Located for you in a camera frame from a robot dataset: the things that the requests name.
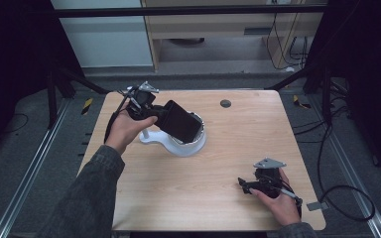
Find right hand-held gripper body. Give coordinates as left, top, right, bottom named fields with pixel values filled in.
left=247, top=157, right=288, bottom=199

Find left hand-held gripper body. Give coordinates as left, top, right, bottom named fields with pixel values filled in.
left=124, top=80, right=167, bottom=122

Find white bowl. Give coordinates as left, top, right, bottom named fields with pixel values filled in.
left=169, top=111, right=207, bottom=147

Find person's right hand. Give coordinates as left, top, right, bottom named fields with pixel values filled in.
left=248, top=168, right=303, bottom=227

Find person's left hand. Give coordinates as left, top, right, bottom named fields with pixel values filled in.
left=104, top=104, right=159, bottom=156

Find white stand with hook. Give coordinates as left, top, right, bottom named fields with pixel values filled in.
left=138, top=113, right=208, bottom=158

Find yellow black tape piece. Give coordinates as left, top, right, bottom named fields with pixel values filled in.
left=292, top=94, right=313, bottom=110
left=80, top=97, right=94, bottom=116

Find grey tape strip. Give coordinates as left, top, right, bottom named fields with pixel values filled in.
left=306, top=200, right=329, bottom=212

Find white cabinet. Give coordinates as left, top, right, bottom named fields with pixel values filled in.
left=50, top=0, right=155, bottom=69

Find black metal stand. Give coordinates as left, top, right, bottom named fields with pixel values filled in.
left=44, top=60, right=111, bottom=131
left=263, top=60, right=334, bottom=126

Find wooden shelf unit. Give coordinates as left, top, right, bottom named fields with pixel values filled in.
left=140, top=0, right=329, bottom=72

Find black horizontal bar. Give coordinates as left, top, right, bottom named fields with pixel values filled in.
left=51, top=4, right=329, bottom=19

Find right gripper cable with plug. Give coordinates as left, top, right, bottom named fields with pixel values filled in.
left=261, top=173, right=305, bottom=218

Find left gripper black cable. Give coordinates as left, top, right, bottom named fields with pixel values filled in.
left=103, top=86, right=137, bottom=145

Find black looped floor cable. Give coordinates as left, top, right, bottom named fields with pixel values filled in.
left=292, top=108, right=377, bottom=223

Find aluminium rail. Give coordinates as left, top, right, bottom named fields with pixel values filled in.
left=0, top=98, right=71, bottom=238
left=310, top=94, right=381, bottom=238

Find thin black floor cable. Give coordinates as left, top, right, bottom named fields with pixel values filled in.
left=2, top=112, right=30, bottom=135

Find hanging black cables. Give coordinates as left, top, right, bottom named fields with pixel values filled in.
left=265, top=12, right=310, bottom=71

